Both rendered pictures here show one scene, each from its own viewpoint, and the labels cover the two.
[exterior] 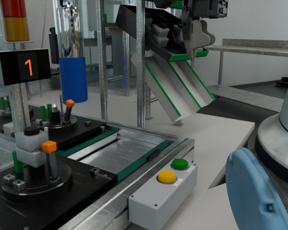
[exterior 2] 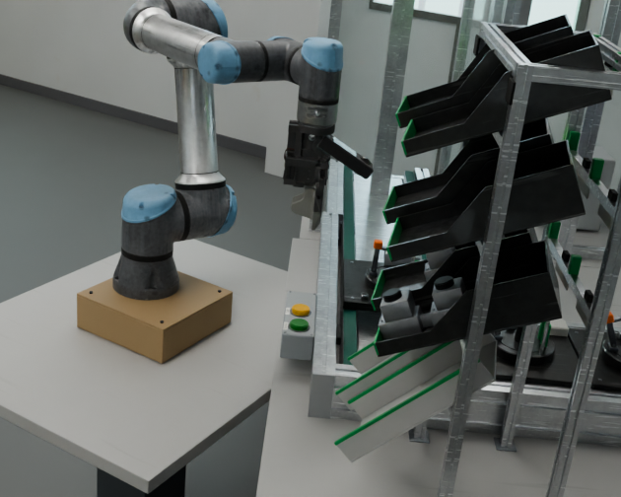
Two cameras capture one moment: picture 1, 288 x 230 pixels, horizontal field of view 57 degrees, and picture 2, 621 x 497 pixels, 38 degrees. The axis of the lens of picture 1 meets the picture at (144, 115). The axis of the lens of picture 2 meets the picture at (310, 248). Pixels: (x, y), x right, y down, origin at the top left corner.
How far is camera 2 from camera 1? 2.33 m
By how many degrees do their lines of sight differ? 128
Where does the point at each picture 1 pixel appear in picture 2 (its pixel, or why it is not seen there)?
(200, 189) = (279, 386)
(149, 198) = (300, 295)
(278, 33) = not seen: outside the picture
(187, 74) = (424, 412)
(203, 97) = (366, 449)
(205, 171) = (287, 414)
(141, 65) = not seen: hidden behind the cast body
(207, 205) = (261, 370)
